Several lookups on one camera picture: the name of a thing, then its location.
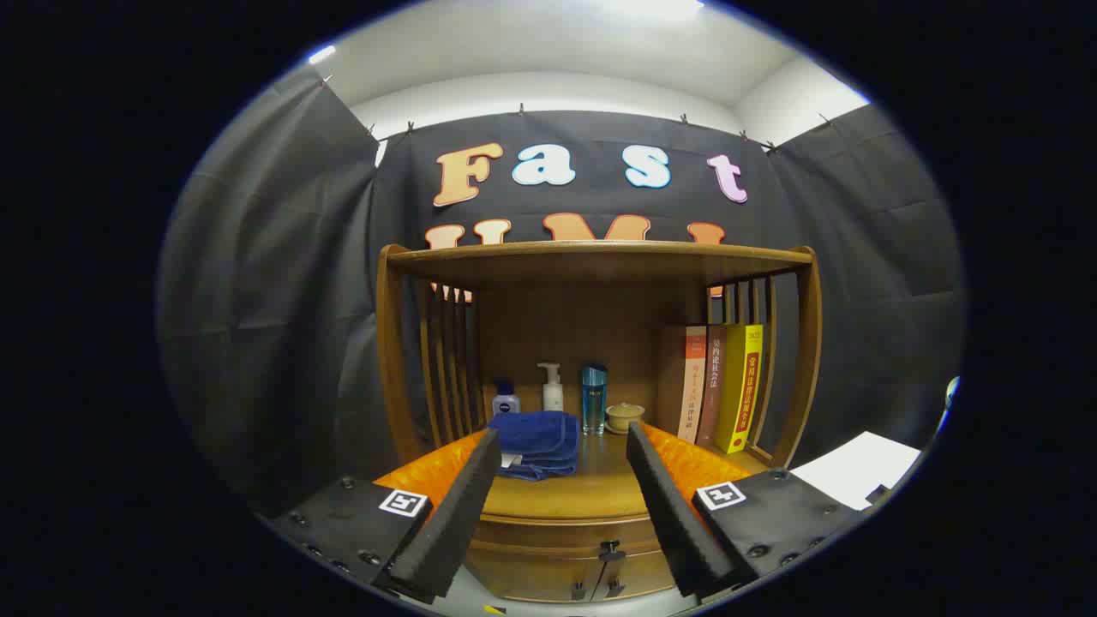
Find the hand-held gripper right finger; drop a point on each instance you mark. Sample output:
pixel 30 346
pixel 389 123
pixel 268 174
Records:
pixel 664 506

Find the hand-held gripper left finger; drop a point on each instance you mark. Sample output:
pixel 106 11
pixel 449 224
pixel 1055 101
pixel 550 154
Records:
pixel 463 514

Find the wooden drawer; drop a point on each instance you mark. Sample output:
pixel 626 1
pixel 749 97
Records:
pixel 548 533

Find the wooden countertop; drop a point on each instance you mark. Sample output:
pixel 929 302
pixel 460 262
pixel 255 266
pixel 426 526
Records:
pixel 591 488

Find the wooden cabinet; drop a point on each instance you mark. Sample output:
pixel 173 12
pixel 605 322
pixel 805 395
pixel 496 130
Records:
pixel 557 326

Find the beige lidded teacup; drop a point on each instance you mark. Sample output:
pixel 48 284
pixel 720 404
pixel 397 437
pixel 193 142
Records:
pixel 624 417

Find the blue folded towel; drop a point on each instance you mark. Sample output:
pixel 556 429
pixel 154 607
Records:
pixel 536 437

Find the small blue-capped lotion bottle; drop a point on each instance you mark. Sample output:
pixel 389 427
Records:
pixel 506 403

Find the beige book orange spine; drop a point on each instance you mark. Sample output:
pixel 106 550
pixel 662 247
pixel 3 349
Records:
pixel 690 386

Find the blue glass bottle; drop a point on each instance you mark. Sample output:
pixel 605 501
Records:
pixel 593 403

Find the brown book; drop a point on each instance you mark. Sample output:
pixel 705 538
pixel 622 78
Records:
pixel 711 386

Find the yellow book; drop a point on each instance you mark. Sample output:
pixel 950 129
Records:
pixel 741 386

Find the white pump bottle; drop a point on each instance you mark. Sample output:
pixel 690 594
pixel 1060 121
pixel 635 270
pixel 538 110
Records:
pixel 553 396

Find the white table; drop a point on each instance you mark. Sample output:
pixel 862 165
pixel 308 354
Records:
pixel 857 467

